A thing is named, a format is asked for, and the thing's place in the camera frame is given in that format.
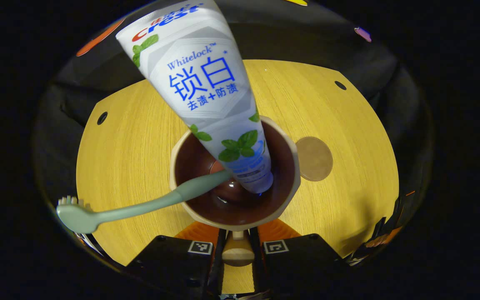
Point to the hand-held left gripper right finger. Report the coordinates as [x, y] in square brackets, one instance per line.
[298, 266]

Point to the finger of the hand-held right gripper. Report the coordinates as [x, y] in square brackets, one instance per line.
[398, 210]

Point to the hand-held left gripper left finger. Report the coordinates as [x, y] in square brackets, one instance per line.
[181, 266]

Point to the pale green toothbrush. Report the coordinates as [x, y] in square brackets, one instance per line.
[140, 208]

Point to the beige cup with brown inside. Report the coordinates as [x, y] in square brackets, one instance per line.
[281, 179]

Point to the round brown coaster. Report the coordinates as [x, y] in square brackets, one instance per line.
[314, 159]

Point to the white toothpaste tube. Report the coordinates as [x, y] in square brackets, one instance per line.
[206, 83]

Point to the black backdrop cloth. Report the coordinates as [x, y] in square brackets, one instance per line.
[77, 91]

